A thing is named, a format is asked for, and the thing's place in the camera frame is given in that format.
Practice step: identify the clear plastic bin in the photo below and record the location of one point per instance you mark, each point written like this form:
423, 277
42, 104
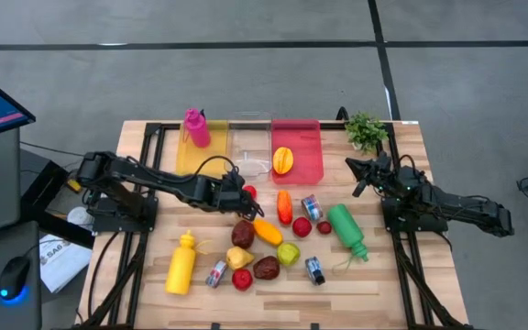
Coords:
250, 146

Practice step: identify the yellow plastic squeeze bottle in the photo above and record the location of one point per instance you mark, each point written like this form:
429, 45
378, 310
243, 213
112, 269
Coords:
180, 270

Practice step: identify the black computer mouse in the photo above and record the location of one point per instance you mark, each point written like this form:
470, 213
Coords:
14, 277

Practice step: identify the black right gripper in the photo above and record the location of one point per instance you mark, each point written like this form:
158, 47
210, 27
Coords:
381, 173

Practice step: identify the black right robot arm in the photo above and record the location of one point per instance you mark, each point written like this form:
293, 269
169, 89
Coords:
465, 211

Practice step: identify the white round container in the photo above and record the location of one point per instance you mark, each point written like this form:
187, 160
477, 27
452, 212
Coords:
80, 216

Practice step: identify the red translucent plastic bin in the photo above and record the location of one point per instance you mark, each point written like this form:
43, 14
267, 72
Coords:
305, 151

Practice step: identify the pink plastic squeeze bottle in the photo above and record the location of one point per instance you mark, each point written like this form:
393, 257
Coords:
197, 130

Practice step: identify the green plant in white pot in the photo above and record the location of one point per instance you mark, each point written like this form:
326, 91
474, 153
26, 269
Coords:
365, 130

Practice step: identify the yellow translucent plastic bin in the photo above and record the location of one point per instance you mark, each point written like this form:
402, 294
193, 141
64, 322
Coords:
218, 137

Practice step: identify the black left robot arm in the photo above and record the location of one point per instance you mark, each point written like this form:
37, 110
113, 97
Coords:
154, 179

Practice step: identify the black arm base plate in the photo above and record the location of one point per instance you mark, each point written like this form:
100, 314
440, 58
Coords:
108, 222
392, 224

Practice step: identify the yellow toy pear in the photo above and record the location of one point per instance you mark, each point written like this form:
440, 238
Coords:
237, 259

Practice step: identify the black floor stand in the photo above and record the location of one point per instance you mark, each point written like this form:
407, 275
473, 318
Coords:
46, 188

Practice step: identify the black table clamp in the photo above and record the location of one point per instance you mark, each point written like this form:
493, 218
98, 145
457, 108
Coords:
341, 112
202, 113

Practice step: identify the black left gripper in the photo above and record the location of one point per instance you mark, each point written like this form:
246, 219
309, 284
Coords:
227, 194

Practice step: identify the green toy apple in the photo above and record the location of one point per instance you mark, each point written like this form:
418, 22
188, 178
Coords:
288, 254

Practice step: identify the black aluminium rail frame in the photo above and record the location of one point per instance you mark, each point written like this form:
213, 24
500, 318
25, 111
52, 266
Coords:
151, 146

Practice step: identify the dark red toy apple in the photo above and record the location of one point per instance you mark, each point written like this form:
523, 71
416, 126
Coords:
266, 268

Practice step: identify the tin can with colourful label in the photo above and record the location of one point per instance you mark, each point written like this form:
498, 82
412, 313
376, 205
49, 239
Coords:
314, 270
216, 274
312, 207

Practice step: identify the maroon oval toy fruit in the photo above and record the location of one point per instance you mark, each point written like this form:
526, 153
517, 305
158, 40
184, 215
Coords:
243, 234

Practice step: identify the green plastic squeeze bottle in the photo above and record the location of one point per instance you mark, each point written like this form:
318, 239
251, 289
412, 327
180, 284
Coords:
344, 224

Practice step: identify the red-orange toy mango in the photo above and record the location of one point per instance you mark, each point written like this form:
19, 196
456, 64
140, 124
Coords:
285, 207

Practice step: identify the white printed paper sheet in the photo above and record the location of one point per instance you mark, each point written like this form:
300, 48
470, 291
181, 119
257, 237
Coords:
62, 266

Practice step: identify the yellow and red toy mango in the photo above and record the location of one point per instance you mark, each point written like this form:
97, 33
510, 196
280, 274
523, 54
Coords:
282, 160

